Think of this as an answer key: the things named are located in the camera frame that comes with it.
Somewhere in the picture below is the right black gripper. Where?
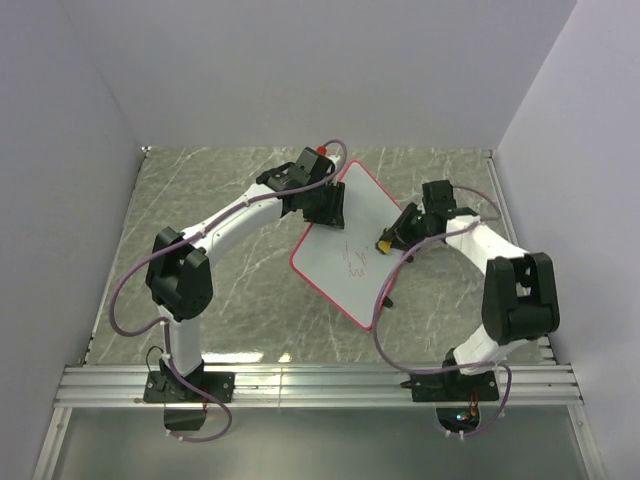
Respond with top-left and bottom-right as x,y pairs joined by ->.
378,203 -> 432,254

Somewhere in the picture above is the red framed whiteboard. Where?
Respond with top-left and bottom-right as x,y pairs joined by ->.
289,160 -> 402,330

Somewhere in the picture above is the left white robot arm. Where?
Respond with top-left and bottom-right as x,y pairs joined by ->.
145,148 -> 346,402

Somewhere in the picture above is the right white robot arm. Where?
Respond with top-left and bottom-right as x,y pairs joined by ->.
375,201 -> 560,401

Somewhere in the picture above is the aluminium mounting rail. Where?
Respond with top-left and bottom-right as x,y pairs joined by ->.
53,364 -> 583,409

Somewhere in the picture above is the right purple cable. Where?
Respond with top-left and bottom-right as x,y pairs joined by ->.
372,185 -> 513,439

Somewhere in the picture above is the yellow whiteboard eraser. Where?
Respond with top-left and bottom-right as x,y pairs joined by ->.
376,240 -> 392,255

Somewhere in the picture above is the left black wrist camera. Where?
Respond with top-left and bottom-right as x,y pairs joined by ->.
287,147 -> 335,186

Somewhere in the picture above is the aluminium table edge rail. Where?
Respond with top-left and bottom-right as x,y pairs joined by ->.
481,157 -> 545,363

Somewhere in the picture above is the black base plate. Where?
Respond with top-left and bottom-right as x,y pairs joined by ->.
401,371 -> 500,403
142,371 -> 235,404

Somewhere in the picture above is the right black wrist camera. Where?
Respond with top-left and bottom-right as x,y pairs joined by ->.
422,180 -> 457,215

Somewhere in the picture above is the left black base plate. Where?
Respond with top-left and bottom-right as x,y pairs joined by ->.
142,371 -> 235,404

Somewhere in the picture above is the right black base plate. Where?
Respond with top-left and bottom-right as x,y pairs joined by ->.
401,371 -> 500,403

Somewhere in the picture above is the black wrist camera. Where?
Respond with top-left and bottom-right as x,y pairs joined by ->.
422,180 -> 457,215
287,147 -> 335,186

